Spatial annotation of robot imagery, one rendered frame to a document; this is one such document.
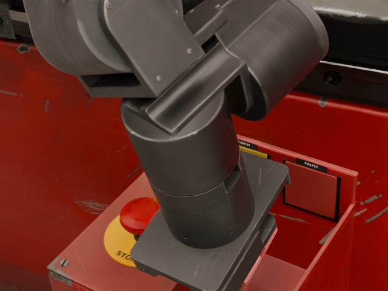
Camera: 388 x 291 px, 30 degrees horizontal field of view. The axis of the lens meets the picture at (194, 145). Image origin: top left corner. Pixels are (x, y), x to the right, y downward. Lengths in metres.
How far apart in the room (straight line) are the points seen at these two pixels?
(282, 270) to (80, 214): 0.52
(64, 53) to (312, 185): 0.28
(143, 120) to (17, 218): 0.82
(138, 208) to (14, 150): 0.51
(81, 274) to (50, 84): 0.41
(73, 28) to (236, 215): 0.16
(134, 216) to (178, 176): 0.20
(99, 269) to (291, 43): 0.27
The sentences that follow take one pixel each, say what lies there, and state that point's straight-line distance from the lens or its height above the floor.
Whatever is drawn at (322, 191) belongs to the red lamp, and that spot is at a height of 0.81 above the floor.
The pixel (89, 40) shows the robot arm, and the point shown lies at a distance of 0.34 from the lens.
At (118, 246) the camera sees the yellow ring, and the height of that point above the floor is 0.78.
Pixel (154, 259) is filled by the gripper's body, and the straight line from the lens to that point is 0.45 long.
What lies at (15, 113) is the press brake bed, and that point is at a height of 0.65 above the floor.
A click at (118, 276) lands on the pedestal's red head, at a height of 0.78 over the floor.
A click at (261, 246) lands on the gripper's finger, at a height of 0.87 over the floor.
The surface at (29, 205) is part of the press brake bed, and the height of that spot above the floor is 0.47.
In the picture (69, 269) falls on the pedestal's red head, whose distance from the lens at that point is 0.60.
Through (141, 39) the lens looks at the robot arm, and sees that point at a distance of 0.35.
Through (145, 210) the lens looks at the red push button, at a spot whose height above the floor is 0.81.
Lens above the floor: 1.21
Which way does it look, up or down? 38 degrees down
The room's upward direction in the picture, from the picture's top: 5 degrees counter-clockwise
